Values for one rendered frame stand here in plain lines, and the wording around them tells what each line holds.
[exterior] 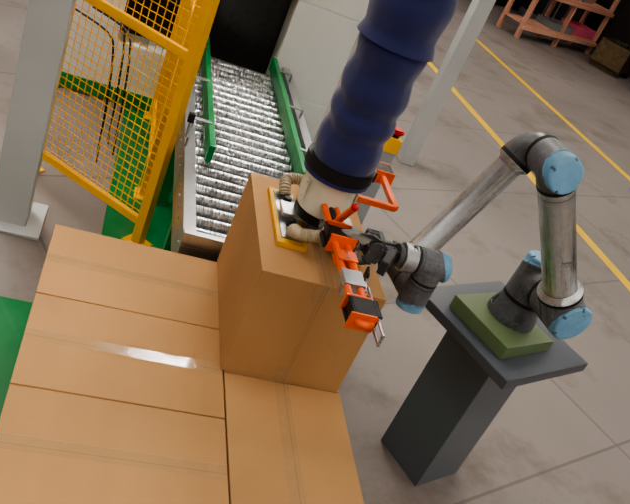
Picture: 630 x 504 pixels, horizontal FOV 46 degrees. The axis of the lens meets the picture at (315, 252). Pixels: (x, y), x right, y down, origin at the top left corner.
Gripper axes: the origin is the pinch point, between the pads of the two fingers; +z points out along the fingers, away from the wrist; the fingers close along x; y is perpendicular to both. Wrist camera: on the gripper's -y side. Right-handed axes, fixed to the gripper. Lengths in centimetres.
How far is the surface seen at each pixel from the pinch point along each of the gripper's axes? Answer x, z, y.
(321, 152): 16.1, 9.4, 21.9
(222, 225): -53, 16, 83
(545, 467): -105, -156, 34
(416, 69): 50, -5, 18
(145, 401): -54, 42, -23
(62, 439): -54, 62, -41
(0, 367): -108, 84, 37
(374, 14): 59, 11, 23
